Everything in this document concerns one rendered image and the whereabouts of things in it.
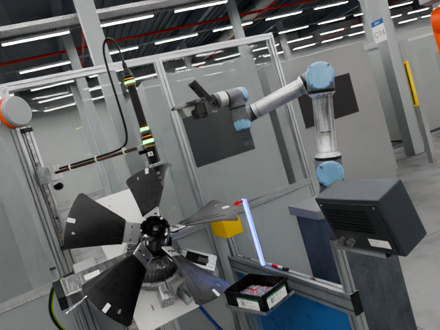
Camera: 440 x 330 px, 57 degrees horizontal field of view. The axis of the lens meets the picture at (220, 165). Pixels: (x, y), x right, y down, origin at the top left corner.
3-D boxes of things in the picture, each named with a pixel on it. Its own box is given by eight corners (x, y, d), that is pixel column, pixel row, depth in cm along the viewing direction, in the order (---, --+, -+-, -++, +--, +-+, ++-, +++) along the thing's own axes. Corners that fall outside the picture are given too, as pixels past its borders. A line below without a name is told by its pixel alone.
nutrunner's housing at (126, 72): (151, 173, 166) (116, 63, 162) (156, 171, 170) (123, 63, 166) (158, 171, 165) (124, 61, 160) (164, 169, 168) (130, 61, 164)
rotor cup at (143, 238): (129, 243, 168) (128, 226, 158) (154, 222, 176) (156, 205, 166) (153, 266, 163) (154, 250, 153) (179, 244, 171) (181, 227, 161)
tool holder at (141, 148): (140, 170, 166) (133, 147, 166) (150, 166, 173) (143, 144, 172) (158, 165, 162) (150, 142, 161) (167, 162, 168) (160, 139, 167)
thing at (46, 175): (38, 186, 196) (33, 169, 195) (50, 183, 202) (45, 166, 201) (53, 183, 191) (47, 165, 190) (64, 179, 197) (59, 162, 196)
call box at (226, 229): (214, 238, 219) (208, 219, 218) (230, 231, 223) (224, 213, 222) (228, 241, 204) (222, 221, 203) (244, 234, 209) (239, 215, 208)
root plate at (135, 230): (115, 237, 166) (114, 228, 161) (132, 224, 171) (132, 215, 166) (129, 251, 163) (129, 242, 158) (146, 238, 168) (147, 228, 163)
